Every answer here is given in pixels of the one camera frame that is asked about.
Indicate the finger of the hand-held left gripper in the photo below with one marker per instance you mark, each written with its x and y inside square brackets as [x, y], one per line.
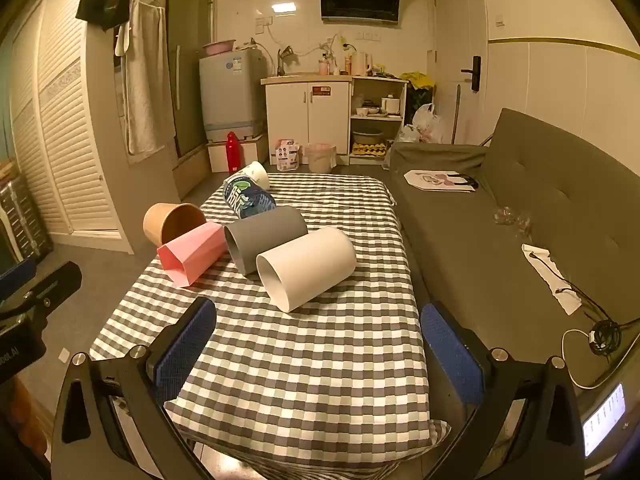
[17, 278]
[56, 282]

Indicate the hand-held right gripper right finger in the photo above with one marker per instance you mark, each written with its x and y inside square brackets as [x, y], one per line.
[452, 355]

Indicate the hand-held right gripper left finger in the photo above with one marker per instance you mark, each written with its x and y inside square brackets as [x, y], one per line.
[186, 347]

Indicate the large white cup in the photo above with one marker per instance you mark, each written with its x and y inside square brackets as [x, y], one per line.
[310, 265]

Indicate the pink faceted cup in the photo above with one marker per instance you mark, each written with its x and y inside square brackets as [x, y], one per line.
[192, 255]

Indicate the brown paper cup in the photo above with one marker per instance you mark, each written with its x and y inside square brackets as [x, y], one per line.
[165, 225]

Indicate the grey cup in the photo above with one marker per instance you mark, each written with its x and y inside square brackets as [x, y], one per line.
[260, 235]

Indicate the blue printed cup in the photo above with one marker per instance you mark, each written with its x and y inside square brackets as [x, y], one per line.
[247, 198]

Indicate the small white cup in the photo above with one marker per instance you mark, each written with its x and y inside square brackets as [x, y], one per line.
[258, 172]

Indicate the small paper scrap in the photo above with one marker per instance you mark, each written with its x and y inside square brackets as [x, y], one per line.
[64, 355]

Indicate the dark suitcase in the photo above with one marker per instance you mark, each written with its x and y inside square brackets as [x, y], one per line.
[22, 220]

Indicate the grey-green sofa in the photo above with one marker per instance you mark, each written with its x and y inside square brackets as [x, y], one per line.
[475, 260]

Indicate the grey white checked tablecloth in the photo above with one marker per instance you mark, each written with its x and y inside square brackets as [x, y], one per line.
[300, 360]

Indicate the white paper sheet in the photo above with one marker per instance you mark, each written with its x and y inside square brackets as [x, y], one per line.
[550, 275]

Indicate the clear plastic wrapper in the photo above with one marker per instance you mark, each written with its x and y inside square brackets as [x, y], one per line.
[510, 217]

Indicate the white louvred wardrobe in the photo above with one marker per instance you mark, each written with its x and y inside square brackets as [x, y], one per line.
[60, 125]

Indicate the lit white panel device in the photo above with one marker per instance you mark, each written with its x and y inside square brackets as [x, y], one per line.
[606, 420]

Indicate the white printed tote bag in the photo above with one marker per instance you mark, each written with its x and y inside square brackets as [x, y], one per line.
[440, 181]

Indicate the red bottle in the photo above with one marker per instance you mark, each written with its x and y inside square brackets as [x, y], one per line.
[233, 152]

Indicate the white box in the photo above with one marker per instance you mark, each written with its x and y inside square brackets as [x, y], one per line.
[250, 152]

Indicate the white pink packet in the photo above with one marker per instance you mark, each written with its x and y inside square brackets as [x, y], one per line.
[288, 155]

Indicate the egg tray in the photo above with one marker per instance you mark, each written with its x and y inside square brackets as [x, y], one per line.
[370, 149]

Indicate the white hanging towel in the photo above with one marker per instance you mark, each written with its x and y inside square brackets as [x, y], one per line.
[145, 75]

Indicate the pink trash bin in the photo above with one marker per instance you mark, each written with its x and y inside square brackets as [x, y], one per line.
[319, 157]

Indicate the metal basin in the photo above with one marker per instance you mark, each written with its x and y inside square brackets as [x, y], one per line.
[367, 136]

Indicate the white plastic bag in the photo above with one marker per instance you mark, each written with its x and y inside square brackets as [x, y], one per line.
[427, 120]

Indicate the broom stick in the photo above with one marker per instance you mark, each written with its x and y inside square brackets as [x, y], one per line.
[455, 115]

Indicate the white washing machine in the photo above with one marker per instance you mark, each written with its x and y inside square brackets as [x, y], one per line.
[232, 95]

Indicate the white rice cooker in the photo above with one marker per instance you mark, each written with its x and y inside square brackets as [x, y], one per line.
[390, 105]

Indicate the frosted glass door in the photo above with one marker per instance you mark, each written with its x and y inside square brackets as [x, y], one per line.
[187, 60]

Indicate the white kitchen cabinet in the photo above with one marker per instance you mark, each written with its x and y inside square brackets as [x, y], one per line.
[307, 115]

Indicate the yellow bag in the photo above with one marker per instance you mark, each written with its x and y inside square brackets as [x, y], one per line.
[419, 80]

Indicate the black hanging cloth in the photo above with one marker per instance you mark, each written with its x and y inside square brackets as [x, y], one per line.
[102, 7]

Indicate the pink basin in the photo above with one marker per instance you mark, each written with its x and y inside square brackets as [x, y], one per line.
[218, 48]

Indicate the pale electric kettle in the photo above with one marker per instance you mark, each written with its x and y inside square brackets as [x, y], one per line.
[361, 64]

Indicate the white door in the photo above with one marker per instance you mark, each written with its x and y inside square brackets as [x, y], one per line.
[455, 20]

